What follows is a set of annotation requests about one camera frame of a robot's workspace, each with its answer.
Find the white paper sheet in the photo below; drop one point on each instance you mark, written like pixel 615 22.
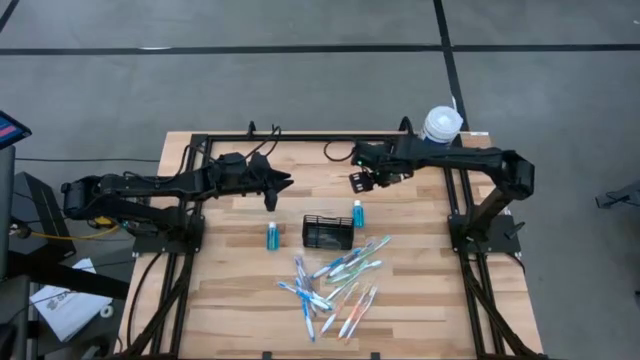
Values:
pixel 65 310

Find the black desk leg bar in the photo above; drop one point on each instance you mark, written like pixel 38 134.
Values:
pixel 75 280

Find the green toothbrush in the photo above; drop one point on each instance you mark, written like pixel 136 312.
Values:
pixel 357 270
pixel 345 285

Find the blue mouthwash bottle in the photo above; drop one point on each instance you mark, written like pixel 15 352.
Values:
pixel 358 217
pixel 272 239

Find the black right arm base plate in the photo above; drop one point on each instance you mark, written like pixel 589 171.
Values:
pixel 500 242

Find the disinfecting wipes canister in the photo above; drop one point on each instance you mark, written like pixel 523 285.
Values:
pixel 442 125

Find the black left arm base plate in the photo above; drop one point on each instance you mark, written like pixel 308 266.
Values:
pixel 150 247

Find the blue monitor screen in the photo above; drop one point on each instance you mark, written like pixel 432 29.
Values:
pixel 12 131

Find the black computer case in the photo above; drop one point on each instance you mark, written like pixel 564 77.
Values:
pixel 42 210

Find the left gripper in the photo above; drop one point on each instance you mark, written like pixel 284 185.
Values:
pixel 262 180

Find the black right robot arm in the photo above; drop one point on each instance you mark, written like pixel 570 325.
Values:
pixel 460 157

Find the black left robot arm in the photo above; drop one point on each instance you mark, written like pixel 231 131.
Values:
pixel 150 182

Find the white tape roll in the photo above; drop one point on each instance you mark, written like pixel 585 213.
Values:
pixel 101 311

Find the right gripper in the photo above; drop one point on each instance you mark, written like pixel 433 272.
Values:
pixel 380 162

